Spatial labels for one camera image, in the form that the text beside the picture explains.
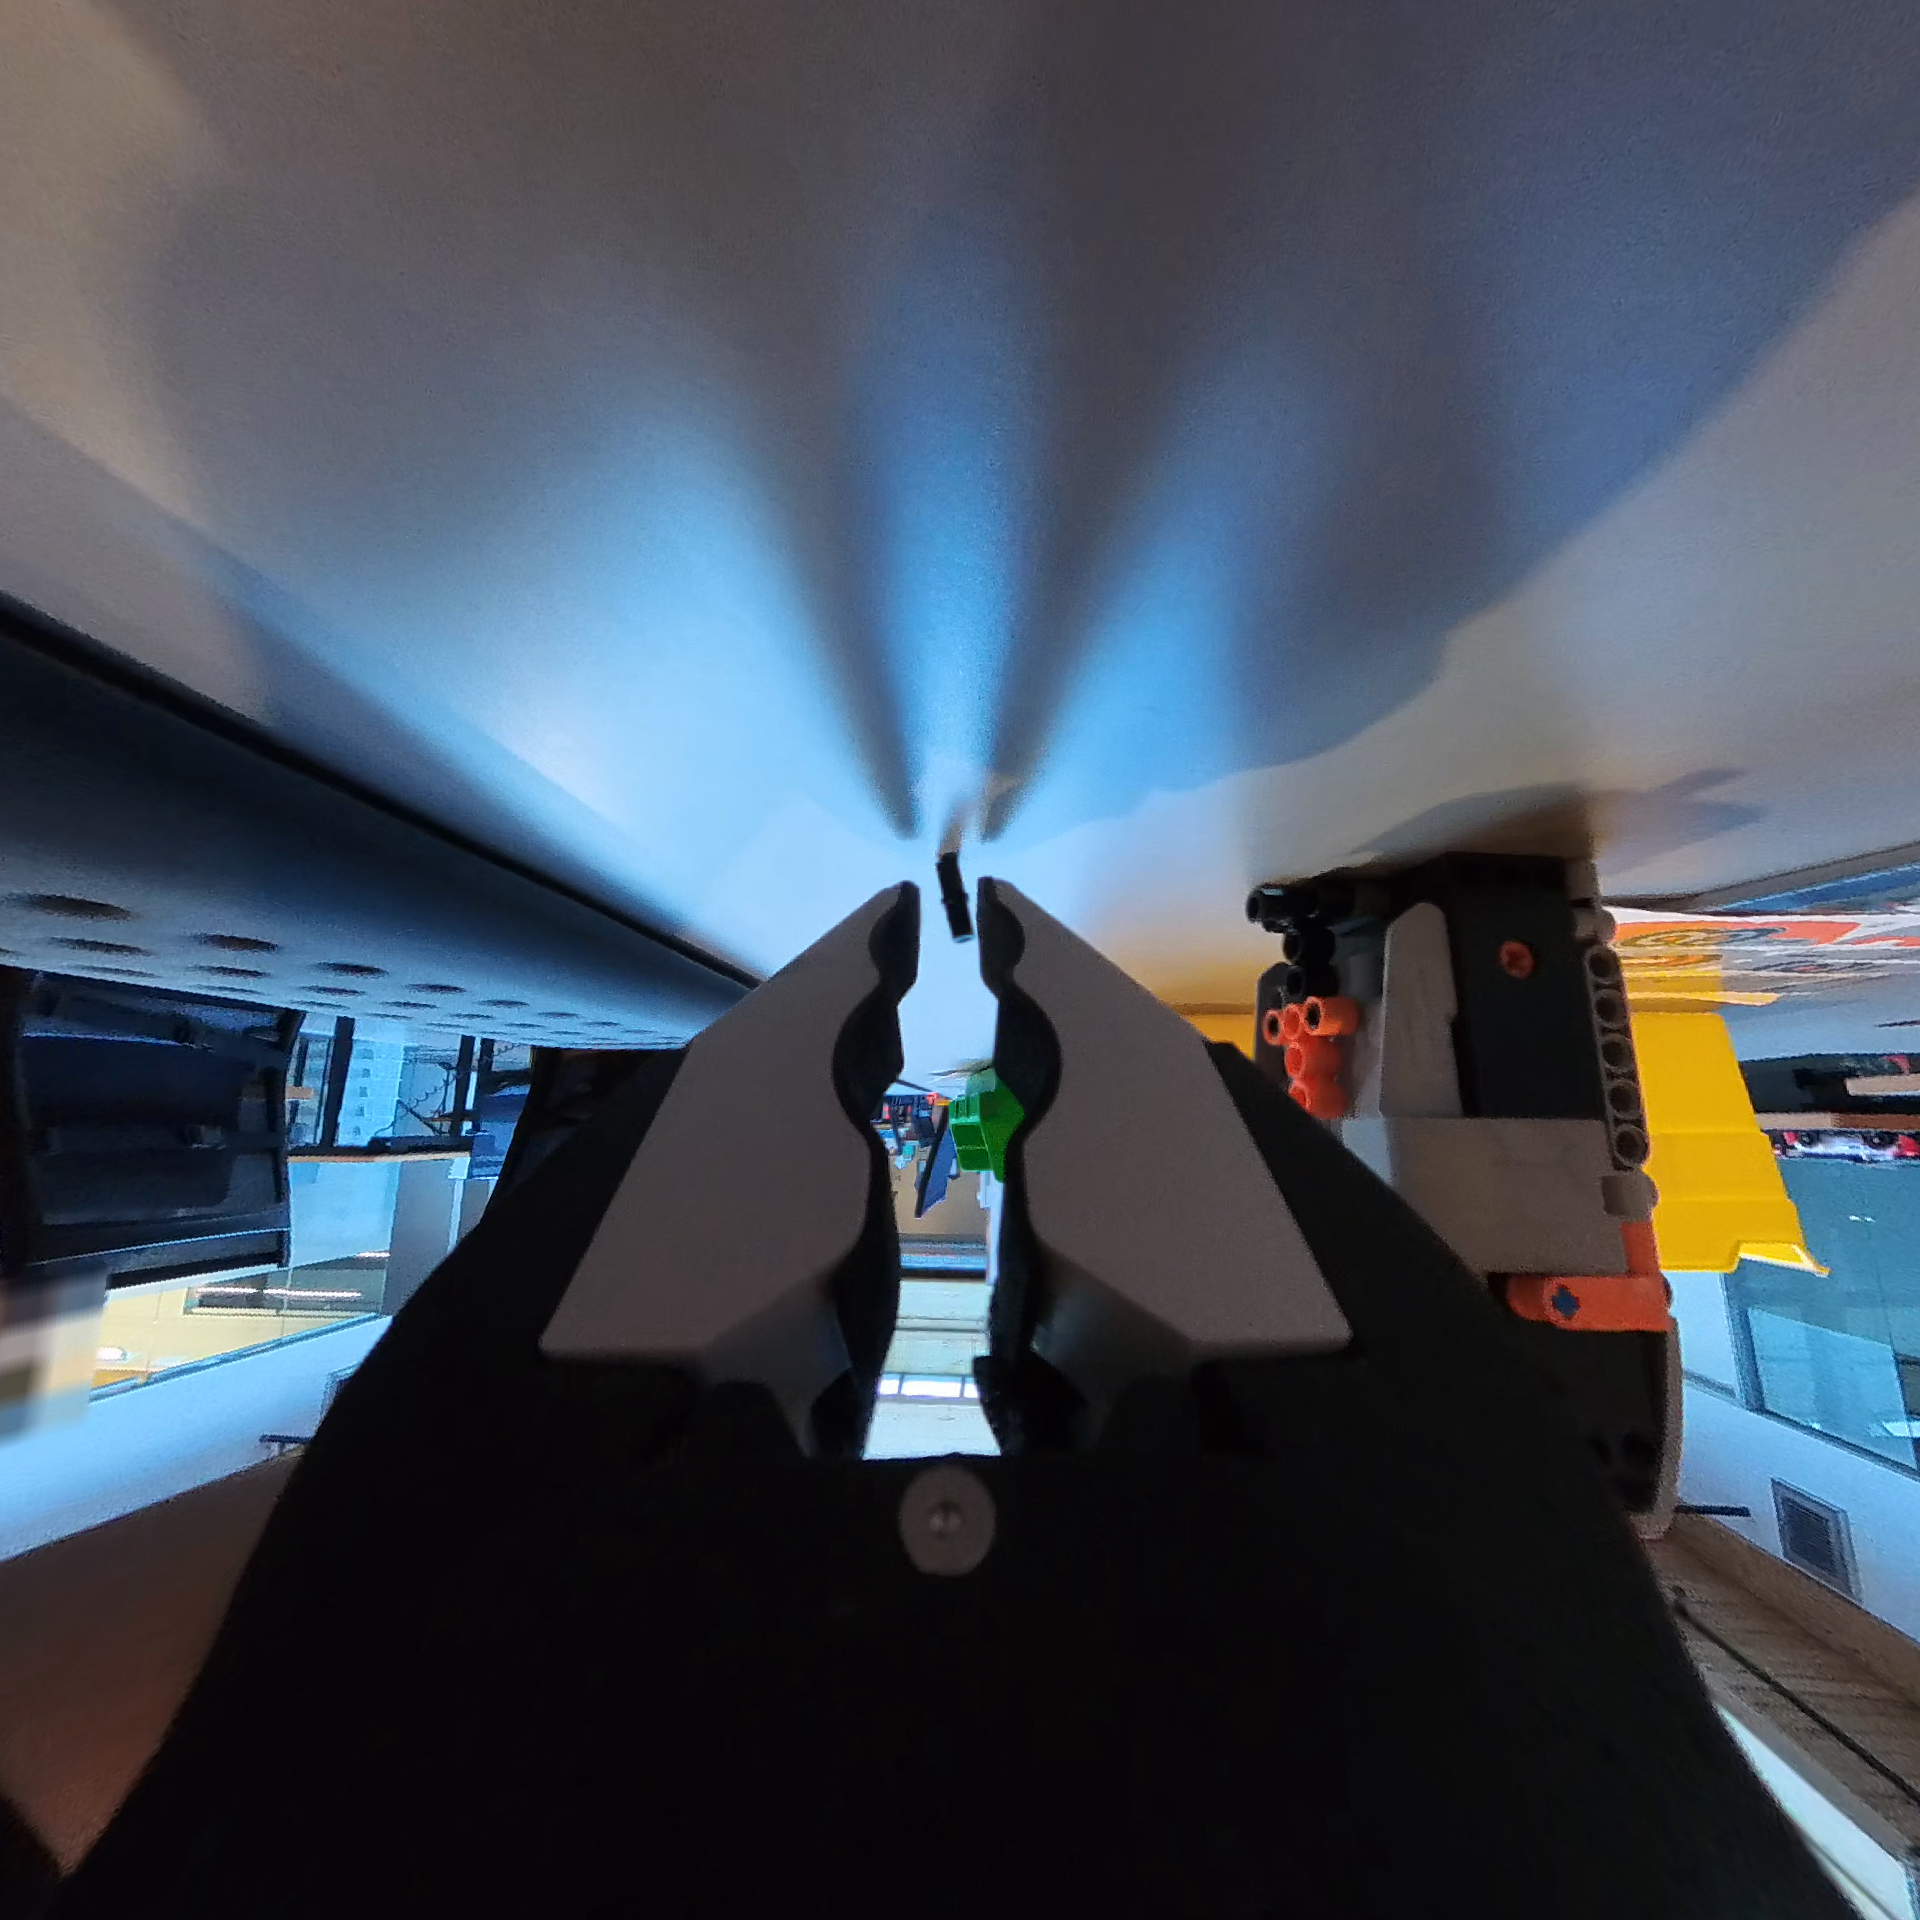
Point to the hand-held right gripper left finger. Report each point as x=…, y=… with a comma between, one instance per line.
x=720, y=1170

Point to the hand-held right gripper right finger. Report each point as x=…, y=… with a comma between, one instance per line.
x=1171, y=1185

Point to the small black brick pin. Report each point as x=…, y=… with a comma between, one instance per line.
x=952, y=896

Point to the white desk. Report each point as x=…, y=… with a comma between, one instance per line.
x=960, y=375

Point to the small green object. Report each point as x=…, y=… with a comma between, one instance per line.
x=984, y=1127

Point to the grey black orange brick model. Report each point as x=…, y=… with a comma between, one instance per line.
x=1516, y=1050

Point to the black perforated panel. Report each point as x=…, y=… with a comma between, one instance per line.
x=300, y=885

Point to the yellow plastic bin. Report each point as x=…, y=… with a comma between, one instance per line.
x=1709, y=1154

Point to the black box-shaped object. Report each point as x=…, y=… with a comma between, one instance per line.
x=149, y=1125

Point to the colourful printed box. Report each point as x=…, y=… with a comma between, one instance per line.
x=1756, y=960

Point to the wall vent grille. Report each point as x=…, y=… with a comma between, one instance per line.
x=1816, y=1538

